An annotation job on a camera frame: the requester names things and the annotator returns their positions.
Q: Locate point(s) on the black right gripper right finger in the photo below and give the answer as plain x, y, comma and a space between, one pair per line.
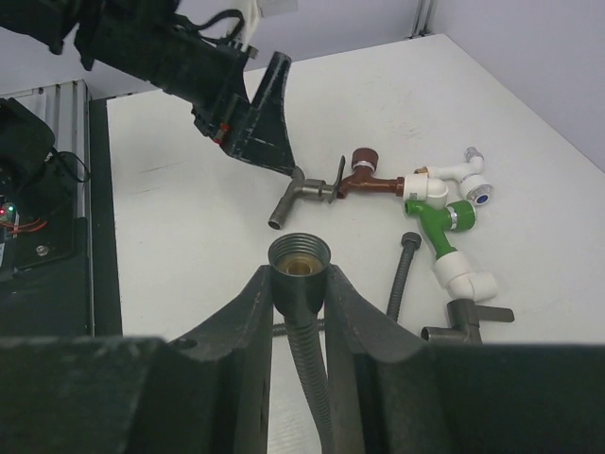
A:
391, 392

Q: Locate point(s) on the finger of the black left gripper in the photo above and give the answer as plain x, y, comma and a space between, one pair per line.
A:
257, 132

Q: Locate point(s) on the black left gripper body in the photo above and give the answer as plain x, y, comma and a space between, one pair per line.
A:
151, 41

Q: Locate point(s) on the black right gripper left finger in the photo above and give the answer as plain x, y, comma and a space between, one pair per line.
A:
205, 392

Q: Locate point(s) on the grey metal faucet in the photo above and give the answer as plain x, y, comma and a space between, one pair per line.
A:
300, 188

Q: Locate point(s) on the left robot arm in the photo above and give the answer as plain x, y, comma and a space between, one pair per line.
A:
50, 22

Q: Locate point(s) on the grey angle valve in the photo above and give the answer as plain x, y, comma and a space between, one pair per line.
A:
464, 318

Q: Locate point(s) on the brown plastic faucet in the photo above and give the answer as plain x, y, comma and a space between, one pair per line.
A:
363, 166

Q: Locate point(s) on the green plastic faucet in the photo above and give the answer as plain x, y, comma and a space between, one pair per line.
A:
425, 198

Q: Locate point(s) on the white plastic faucet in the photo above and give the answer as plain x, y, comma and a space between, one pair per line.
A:
472, 185

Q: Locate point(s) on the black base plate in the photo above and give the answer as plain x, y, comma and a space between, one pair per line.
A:
59, 273

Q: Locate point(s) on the aluminium frame post right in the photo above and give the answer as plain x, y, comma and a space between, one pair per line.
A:
427, 15

